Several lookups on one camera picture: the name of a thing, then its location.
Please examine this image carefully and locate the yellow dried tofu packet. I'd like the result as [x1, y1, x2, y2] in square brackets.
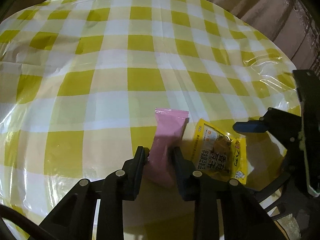
[190, 119, 247, 185]

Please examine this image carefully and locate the pink candy packet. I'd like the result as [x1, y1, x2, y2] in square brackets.
[143, 108, 189, 188]

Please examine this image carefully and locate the yellow checkered tablecloth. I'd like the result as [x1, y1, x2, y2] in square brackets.
[0, 0, 302, 240]

